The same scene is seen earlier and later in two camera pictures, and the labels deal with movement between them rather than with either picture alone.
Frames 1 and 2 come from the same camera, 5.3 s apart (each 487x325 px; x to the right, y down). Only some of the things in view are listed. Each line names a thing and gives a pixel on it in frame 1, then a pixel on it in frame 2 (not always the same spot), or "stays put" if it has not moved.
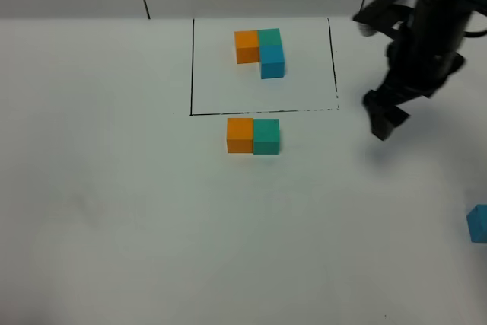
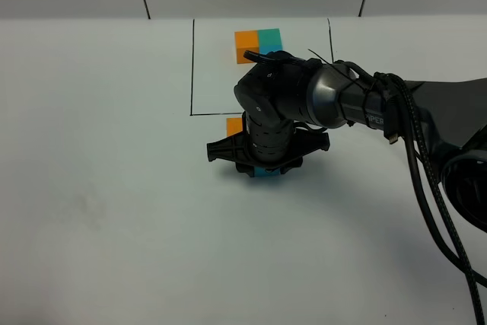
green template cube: x=270 y=40 stays put
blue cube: x=477 y=224 → x=262 y=171
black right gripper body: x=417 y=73 → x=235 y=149
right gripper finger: x=378 y=114 → x=286 y=168
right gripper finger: x=383 y=125 → x=245 y=168
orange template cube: x=246 y=46 stays put
